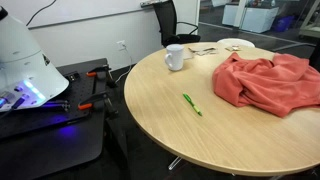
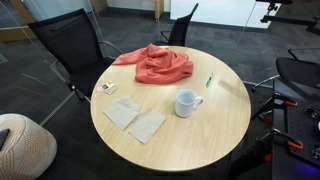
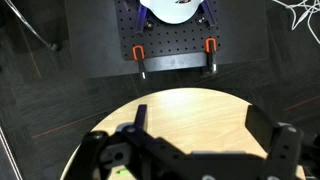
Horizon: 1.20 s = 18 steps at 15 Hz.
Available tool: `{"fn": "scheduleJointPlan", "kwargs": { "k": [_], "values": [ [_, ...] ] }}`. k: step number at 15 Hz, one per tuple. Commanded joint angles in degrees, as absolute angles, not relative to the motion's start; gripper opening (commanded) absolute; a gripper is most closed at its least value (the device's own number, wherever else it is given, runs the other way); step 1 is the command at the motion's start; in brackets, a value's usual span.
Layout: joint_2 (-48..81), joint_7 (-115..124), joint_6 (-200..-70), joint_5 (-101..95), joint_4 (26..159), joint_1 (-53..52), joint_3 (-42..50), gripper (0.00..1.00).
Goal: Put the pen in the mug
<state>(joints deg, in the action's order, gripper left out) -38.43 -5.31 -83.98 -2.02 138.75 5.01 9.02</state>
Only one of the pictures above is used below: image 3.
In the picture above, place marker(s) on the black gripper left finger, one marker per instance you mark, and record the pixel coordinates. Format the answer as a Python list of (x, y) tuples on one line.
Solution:
[(133, 143)]

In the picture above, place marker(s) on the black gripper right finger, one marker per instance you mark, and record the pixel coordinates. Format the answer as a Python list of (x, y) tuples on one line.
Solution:
[(283, 150)]

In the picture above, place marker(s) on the blue base bracket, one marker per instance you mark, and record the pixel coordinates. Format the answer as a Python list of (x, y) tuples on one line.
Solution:
[(141, 18), (209, 15)]

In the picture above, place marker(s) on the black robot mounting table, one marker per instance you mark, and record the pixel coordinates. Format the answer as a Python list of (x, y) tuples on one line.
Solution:
[(90, 40)]

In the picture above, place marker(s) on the black chair with chrome legs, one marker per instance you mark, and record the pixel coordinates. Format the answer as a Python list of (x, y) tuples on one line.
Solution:
[(53, 46)]

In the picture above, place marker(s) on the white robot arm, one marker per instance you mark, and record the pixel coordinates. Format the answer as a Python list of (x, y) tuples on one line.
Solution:
[(170, 13)]

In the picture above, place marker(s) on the black perforated breadboard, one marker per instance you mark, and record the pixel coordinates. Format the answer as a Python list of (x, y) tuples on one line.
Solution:
[(173, 40)]

